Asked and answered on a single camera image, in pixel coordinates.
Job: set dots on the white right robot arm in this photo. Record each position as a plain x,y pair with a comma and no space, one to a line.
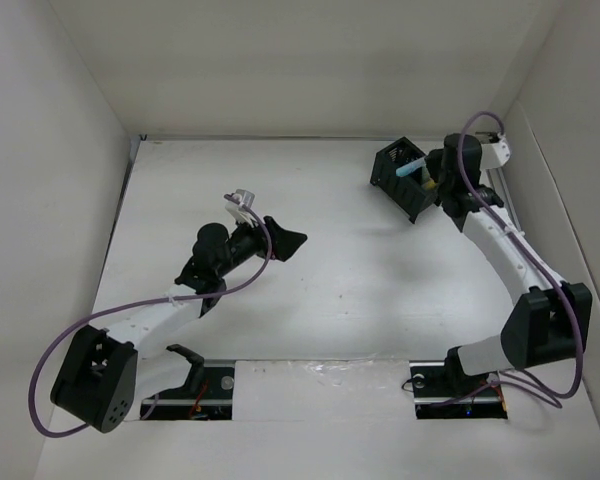
568,328

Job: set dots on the aluminium rail right side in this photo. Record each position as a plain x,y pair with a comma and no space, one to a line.
530,284

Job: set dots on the aluminium rail back edge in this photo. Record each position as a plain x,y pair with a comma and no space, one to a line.
244,137

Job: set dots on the black slotted organizer box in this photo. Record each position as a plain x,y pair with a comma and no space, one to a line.
406,192

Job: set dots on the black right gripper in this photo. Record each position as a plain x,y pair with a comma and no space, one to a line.
432,162

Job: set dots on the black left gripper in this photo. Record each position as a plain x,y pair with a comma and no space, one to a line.
283,242

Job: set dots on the pastel blue highlighter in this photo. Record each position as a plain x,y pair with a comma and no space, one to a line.
410,167

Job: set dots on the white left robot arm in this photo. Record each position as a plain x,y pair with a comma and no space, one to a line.
100,378

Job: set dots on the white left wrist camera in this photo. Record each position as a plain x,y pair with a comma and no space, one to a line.
238,204

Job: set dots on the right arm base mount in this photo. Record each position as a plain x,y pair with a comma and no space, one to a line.
437,397

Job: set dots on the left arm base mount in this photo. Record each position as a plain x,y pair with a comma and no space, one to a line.
182,385

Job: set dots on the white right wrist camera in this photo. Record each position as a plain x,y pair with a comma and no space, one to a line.
496,150

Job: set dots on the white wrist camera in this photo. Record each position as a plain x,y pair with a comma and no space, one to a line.
496,150
238,204

